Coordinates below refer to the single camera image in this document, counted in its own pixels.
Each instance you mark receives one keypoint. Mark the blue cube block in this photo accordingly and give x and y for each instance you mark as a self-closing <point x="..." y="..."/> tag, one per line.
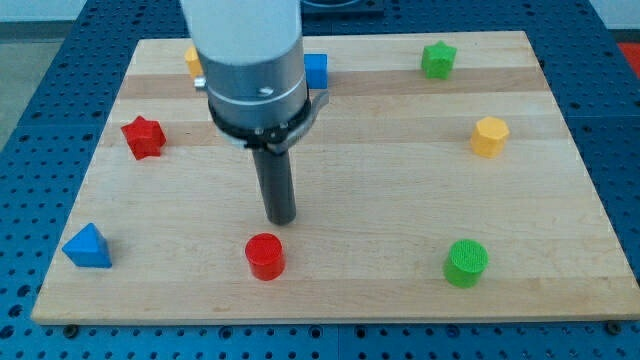
<point x="316" y="68"/>

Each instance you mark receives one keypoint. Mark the blue triangle block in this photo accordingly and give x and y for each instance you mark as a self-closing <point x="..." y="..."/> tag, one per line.
<point x="88" y="248"/>

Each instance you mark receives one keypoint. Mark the blue perforated table plate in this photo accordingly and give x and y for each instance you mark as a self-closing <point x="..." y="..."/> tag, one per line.
<point x="44" y="161"/>

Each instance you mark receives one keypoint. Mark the red object at edge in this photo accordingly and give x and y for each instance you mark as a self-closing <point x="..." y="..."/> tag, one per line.
<point x="631" y="52"/>

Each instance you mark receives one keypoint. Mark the green star block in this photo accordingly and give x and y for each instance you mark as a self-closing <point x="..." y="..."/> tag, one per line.
<point x="438" y="59"/>

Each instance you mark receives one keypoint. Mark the yellow hexagon block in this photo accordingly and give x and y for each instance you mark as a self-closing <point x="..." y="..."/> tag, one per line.
<point x="489" y="137"/>

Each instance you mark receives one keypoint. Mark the yellow heart block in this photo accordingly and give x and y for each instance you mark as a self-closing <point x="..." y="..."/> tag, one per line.
<point x="192" y="61"/>

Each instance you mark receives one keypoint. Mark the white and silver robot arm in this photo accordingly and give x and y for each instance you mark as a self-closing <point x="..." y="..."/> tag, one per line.
<point x="252" y="57"/>

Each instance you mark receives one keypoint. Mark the green cylinder block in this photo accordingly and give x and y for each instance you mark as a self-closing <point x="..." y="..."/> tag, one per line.
<point x="466" y="261"/>

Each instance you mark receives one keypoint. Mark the light wooden board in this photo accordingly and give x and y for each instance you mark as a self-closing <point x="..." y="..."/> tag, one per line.
<point x="385" y="182"/>

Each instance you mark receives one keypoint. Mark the black clamp ring mount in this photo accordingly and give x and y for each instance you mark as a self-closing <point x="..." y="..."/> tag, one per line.
<point x="276" y="139"/>

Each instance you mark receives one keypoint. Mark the red cylinder block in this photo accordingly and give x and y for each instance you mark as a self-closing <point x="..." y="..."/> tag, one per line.
<point x="266" y="257"/>

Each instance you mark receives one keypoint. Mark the red star block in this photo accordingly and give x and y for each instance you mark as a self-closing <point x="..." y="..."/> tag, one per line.
<point x="144" y="137"/>

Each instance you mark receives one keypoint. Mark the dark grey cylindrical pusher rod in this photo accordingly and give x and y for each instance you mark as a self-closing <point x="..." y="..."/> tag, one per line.
<point x="276" y="185"/>

